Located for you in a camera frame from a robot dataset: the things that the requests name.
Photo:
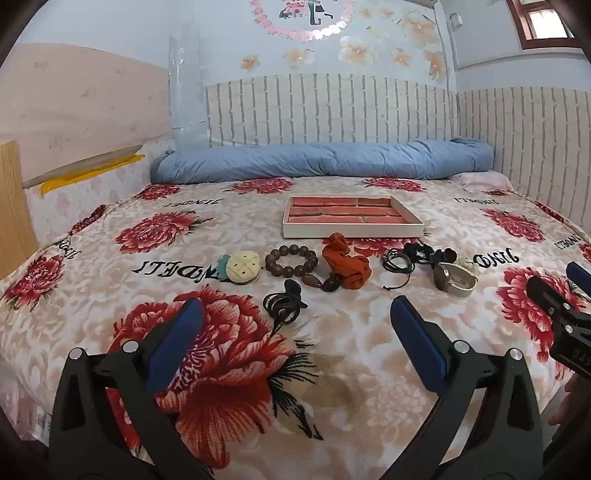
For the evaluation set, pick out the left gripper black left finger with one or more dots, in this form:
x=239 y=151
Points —
x=85 y=440

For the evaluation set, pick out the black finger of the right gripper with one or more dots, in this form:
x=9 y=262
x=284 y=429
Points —
x=579 y=276
x=551 y=302

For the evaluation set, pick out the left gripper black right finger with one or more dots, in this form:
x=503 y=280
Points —
x=506 y=440

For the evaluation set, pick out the white strap wrist watch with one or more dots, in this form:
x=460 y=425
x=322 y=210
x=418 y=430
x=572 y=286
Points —
x=459 y=278

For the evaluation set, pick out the cream pineapple plush hair clip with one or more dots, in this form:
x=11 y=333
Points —
x=239 y=268

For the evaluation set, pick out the black claw hair clip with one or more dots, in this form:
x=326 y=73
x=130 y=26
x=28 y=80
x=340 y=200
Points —
x=284 y=307

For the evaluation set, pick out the orange fabric scrunchie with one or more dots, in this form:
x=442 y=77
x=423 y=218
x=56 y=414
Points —
x=354 y=269

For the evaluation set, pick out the colourful beaded black hair clip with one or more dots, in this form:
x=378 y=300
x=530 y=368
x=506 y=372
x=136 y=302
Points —
x=424 y=254

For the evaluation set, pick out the brick pattern jewelry tray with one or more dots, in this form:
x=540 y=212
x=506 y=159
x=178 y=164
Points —
x=318 y=217

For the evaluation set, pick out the person's right hand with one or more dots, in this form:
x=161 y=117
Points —
x=562 y=413

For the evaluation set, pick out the blue rolled duvet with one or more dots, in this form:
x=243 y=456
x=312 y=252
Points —
x=415 y=160

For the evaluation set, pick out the floral red beige blanket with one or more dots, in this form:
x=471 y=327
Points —
x=332 y=395

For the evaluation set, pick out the yellow sheet edge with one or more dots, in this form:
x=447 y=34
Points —
x=86 y=174

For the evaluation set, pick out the red framed window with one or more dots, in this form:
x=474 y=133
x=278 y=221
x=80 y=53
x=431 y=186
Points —
x=539 y=26

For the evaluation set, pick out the wooden bed frame post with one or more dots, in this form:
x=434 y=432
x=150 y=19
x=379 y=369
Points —
x=18 y=241

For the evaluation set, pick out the clear plastic wall sheet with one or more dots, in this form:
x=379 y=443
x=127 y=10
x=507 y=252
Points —
x=187 y=94

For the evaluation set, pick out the pink circular wall decoration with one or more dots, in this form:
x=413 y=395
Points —
x=303 y=20

